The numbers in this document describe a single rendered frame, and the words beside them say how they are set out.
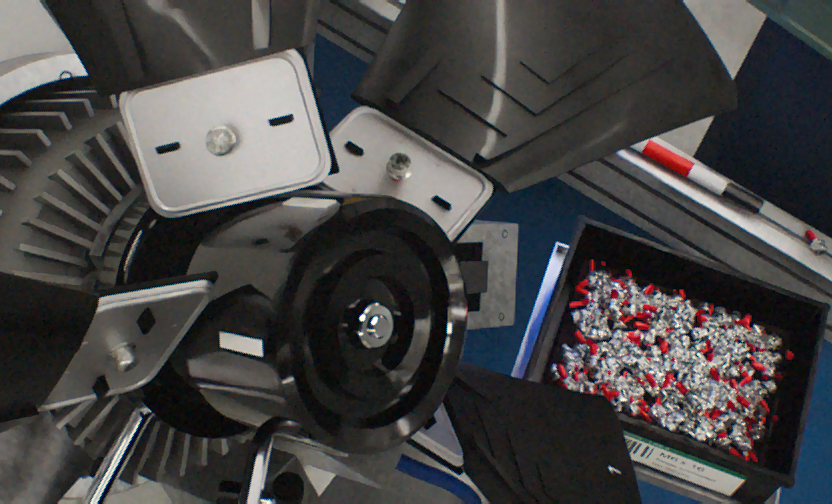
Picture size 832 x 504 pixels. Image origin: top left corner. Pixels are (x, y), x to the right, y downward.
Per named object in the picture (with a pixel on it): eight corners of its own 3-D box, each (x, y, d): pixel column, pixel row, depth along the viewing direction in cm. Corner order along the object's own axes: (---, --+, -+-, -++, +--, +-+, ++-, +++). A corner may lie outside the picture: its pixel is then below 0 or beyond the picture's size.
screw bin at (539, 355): (504, 418, 97) (519, 383, 91) (561, 255, 106) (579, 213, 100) (762, 516, 95) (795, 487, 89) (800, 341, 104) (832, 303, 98)
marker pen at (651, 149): (616, 131, 105) (760, 209, 102) (624, 120, 106) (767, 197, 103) (612, 141, 107) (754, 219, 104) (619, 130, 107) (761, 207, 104)
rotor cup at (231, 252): (204, 488, 64) (366, 551, 54) (37, 296, 56) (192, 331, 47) (362, 297, 71) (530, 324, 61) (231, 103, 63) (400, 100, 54)
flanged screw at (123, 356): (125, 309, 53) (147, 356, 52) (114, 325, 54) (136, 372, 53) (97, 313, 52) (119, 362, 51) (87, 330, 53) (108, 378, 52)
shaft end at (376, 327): (371, 358, 55) (378, 359, 54) (349, 326, 54) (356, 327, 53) (397, 325, 56) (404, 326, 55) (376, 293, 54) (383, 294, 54)
